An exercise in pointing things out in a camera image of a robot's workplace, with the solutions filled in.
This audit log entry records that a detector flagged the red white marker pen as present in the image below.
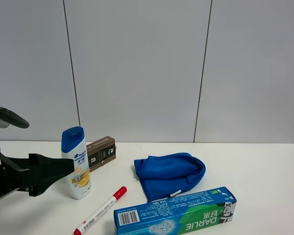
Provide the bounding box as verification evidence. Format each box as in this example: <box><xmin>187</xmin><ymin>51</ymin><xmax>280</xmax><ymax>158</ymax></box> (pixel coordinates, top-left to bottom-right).
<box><xmin>73</xmin><ymin>186</ymin><xmax>127</xmax><ymax>235</ymax></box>

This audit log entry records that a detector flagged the blue cloth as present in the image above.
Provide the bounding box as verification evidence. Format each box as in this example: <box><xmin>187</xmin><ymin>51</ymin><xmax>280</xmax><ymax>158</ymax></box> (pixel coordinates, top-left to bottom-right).
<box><xmin>134</xmin><ymin>153</ymin><xmax>206</xmax><ymax>203</ymax></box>

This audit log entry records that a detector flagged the blue green toothpaste box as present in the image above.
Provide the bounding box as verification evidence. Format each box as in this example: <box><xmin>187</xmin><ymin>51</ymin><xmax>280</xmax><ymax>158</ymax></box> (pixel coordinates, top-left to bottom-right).
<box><xmin>114</xmin><ymin>187</ymin><xmax>237</xmax><ymax>235</ymax></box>

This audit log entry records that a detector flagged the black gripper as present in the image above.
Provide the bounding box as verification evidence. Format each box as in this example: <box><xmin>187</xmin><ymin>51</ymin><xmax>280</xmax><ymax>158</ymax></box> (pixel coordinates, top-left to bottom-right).
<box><xmin>0</xmin><ymin>149</ymin><xmax>74</xmax><ymax>199</ymax></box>

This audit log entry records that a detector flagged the brown cardboard box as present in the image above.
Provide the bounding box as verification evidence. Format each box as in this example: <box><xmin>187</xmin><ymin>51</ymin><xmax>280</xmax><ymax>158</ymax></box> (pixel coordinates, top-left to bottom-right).
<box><xmin>86</xmin><ymin>136</ymin><xmax>116</xmax><ymax>172</ymax></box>

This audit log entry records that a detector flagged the white blue shampoo bottle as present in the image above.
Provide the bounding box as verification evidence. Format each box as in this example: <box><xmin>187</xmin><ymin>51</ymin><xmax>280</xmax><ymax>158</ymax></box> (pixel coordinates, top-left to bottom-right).
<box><xmin>61</xmin><ymin>126</ymin><xmax>91</xmax><ymax>200</ymax></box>

